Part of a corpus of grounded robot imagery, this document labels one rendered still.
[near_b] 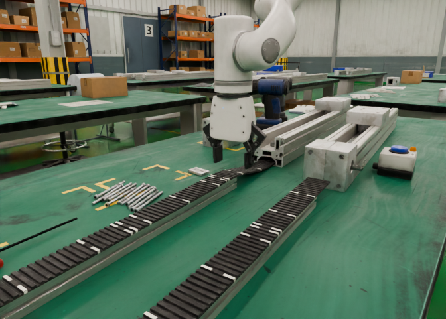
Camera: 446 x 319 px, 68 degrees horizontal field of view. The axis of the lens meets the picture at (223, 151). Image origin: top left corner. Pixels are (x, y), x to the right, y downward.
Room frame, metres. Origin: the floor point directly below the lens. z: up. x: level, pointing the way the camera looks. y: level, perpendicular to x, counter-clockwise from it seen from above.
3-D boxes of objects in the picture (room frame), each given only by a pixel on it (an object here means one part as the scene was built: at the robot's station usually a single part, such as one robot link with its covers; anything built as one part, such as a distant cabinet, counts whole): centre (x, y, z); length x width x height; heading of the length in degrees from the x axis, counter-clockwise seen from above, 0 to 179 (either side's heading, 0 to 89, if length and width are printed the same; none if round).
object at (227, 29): (0.75, -0.03, 1.09); 0.09 x 0.08 x 0.13; 38
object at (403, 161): (0.84, -0.45, 0.81); 0.10 x 0.08 x 0.06; 57
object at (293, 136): (1.24, -0.34, 0.82); 0.80 x 0.10 x 0.09; 147
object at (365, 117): (1.14, -0.50, 0.87); 0.16 x 0.11 x 0.07; 147
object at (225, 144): (1.14, 0.00, 0.83); 0.11 x 0.10 x 0.10; 54
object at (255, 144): (0.72, -0.07, 0.86); 0.03 x 0.03 x 0.07; 57
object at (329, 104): (1.45, -0.48, 0.87); 0.16 x 0.11 x 0.07; 147
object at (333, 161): (0.76, -0.27, 0.83); 0.12 x 0.09 x 0.10; 57
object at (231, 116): (0.75, -0.02, 0.95); 0.10 x 0.07 x 0.11; 57
